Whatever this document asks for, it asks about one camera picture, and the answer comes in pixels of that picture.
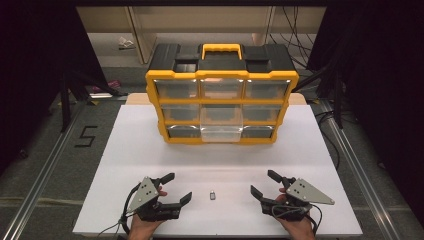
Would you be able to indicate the small dark block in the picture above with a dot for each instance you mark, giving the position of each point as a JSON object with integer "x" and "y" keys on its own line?
{"x": 212, "y": 195}

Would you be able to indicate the beige wooden shelf unit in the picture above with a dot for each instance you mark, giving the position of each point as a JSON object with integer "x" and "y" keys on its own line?
{"x": 213, "y": 21}

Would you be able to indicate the metal floor rail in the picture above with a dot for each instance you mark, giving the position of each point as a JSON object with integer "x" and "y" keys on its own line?
{"x": 36, "y": 186}
{"x": 363, "y": 170}

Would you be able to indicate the pink object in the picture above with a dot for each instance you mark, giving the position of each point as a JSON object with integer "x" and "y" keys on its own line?
{"x": 110, "y": 85}

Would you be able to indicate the clear plastic drawer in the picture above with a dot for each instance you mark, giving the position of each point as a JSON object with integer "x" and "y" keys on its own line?
{"x": 221, "y": 128}

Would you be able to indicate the flat white sheet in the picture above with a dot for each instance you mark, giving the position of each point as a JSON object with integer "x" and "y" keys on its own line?
{"x": 100, "y": 95}

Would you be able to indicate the black curtain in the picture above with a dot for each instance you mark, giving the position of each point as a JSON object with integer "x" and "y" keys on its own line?
{"x": 36, "y": 66}
{"x": 383, "y": 83}

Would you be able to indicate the person's right hand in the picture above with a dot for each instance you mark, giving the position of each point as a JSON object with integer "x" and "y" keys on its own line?
{"x": 298, "y": 228}

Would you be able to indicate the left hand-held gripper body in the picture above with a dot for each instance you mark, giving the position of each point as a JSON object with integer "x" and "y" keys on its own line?
{"x": 146, "y": 195}

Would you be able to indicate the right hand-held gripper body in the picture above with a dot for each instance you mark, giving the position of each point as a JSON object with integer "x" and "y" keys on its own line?
{"x": 305, "y": 193}

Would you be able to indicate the yellow black drawer organizer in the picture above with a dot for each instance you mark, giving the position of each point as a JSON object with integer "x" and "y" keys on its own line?
{"x": 221, "y": 63}

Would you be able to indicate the crumpled white paper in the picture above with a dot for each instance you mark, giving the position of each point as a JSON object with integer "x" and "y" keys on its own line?
{"x": 126, "y": 42}

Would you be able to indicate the person's left hand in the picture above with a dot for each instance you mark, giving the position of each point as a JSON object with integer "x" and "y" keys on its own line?
{"x": 143, "y": 228}

